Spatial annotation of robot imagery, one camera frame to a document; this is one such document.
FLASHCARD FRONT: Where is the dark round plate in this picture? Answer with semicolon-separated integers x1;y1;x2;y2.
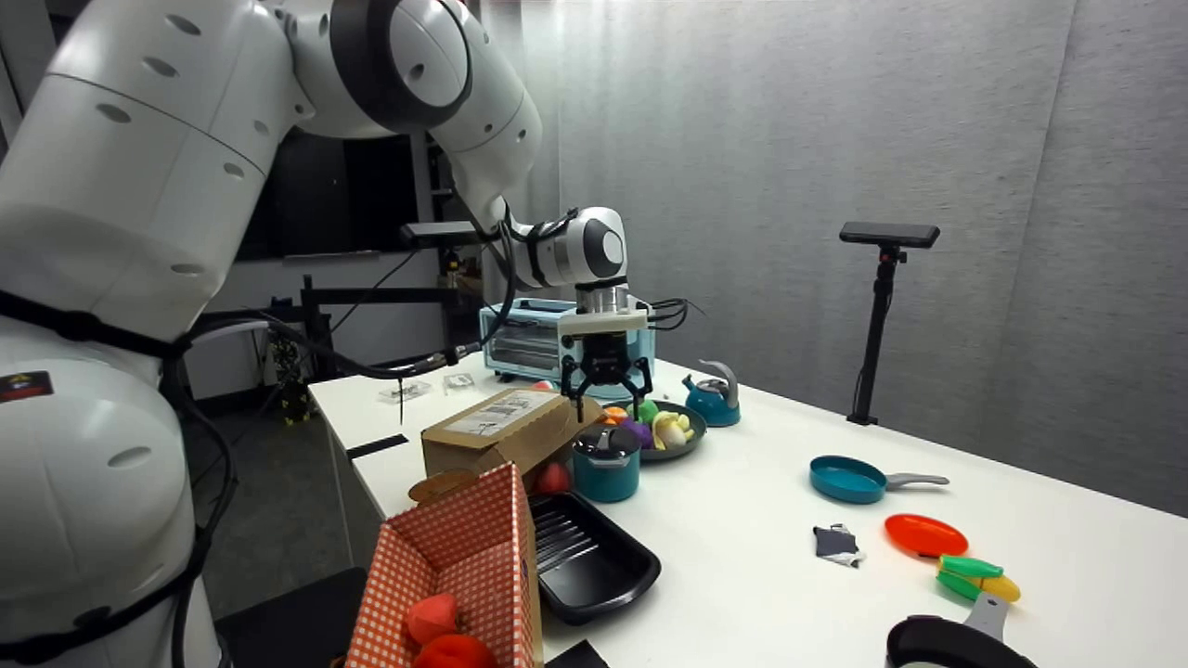
590;397;710;467

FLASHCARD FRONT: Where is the black pot with handle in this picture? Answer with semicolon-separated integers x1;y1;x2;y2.
882;591;1038;668

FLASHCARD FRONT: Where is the red checkered cardboard box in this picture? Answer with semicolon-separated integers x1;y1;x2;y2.
344;461;547;668

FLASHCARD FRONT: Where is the brown cardboard box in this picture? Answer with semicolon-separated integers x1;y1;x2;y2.
421;387;605;483

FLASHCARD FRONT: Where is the teal toy kettle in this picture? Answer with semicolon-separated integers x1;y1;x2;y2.
682;358;742;430

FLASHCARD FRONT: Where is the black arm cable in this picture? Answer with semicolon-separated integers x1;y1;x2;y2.
161;196;524;668

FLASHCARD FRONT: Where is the small black packet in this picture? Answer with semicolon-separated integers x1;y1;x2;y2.
810;520;866;571

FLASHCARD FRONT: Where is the red toy tomato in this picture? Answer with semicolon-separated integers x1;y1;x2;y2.
531;455;574;499

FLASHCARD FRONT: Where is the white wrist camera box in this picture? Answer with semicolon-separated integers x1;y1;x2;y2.
553;307;652;342

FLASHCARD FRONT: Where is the black camera bar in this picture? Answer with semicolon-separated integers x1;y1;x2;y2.
396;218;486;243

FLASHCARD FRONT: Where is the black plastic tray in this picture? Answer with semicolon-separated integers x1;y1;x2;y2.
527;494;663;625

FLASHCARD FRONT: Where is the teal toy frying pan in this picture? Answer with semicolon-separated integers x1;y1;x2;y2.
805;452;955;508

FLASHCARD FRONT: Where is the red round toy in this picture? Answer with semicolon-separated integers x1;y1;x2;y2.
411;630;501;668

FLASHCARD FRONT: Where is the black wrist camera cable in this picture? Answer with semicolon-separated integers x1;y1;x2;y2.
641;294;690;332

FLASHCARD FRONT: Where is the purple eggplant plush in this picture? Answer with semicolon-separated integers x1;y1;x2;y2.
607;397;659;452

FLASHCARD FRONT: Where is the black camera tripod stand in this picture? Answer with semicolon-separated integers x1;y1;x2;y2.
834;218;943;426

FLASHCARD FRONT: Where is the yellow banana plush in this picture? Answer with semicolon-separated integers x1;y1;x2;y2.
648;409;699;452

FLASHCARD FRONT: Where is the blue pot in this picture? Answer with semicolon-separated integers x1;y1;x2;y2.
567;424;646;508

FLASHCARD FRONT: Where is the black metal stand frame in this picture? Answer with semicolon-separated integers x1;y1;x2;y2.
198;269;453;374

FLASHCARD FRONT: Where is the green yellow toy corn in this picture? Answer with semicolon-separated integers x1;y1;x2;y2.
934;552;1024;609

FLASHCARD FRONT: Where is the orange toy plate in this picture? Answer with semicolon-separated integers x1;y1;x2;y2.
881;513;971;564

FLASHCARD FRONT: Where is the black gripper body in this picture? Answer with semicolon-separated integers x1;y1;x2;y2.
560;330;657;392

